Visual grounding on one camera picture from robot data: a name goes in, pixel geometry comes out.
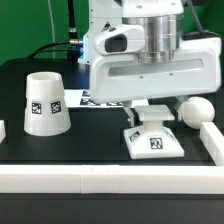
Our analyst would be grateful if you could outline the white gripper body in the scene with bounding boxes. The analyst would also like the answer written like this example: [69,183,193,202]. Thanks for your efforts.
[89,0,221,103]

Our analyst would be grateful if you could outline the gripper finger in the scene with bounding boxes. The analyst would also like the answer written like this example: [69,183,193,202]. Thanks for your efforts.
[123,101,136,127]
[174,96,188,121]

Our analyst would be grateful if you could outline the white lamp bulb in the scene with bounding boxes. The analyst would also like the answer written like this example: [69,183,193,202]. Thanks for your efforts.
[180,97,215,129]

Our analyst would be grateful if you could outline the white lamp base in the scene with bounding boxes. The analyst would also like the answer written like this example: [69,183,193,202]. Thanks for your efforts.
[124,105,184,159]

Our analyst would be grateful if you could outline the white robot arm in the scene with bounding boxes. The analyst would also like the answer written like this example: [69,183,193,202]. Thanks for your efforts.
[79,0,221,117]

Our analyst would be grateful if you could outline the white lamp shade cone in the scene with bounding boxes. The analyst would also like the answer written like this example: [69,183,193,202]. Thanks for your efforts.
[24,72,71,136]

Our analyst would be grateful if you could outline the white marker sheet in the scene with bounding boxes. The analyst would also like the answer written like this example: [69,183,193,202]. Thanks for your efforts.
[63,89,150,109]

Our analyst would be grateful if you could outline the white right wall rail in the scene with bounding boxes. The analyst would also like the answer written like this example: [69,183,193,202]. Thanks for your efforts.
[200,122,224,167]

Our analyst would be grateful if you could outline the white wall rail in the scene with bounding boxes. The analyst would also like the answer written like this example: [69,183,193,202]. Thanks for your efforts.
[0,165,224,194]
[200,122,224,167]

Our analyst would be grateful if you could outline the black vertical cable connector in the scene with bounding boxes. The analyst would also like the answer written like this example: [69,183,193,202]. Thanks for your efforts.
[67,0,80,62]

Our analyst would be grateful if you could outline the black cable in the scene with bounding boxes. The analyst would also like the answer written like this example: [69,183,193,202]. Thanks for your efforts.
[27,40,84,60]

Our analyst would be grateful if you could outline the white front wall rail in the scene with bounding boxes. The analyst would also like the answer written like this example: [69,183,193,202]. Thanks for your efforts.
[0,165,224,194]

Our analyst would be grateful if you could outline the white thin cable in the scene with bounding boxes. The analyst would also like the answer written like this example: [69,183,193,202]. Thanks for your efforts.
[47,0,58,60]

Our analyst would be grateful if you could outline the white left wall block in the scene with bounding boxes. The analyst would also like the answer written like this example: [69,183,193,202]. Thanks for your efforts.
[0,120,6,144]

